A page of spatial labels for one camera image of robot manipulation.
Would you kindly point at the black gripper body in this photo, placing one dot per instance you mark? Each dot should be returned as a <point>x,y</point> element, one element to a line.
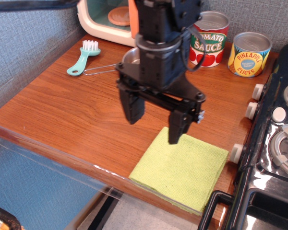
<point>160,76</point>

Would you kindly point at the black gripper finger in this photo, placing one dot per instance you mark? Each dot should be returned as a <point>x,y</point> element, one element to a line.
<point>131,102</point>
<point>179,123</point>

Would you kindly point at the green towel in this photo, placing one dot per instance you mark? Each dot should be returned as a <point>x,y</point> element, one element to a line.
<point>184,174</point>

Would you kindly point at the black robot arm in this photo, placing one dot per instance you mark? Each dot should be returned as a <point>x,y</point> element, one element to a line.
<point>163,41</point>

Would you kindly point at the small steel pan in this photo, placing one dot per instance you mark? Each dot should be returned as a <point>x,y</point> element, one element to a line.
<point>132,56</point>

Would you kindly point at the white stove knob front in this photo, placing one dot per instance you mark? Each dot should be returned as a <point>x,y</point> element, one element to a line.
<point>236,153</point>

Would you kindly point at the white stove knob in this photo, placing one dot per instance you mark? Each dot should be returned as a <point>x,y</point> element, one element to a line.
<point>236,153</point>
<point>251,109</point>
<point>257,91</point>

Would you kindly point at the teal dish brush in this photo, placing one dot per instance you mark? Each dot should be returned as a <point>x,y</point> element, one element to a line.
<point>89,49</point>

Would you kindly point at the orange plate in microwave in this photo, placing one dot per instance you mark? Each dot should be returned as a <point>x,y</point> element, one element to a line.
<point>119,16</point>

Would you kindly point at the white stove knob middle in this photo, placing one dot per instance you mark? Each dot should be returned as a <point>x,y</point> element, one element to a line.
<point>251,109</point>

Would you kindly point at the tomato sauce can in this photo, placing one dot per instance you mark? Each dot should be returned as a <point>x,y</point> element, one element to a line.
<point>208,49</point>

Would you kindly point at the white stove knob rear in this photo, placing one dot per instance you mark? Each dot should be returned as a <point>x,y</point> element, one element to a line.
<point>257,91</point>

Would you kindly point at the teal toy microwave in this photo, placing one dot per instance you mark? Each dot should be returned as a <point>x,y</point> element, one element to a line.
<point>93,17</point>

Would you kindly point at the pineapple slices can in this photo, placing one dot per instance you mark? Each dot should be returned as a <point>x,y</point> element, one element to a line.
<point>249,54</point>

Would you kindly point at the black toy stove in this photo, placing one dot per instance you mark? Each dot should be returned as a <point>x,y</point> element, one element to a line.
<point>260,197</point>

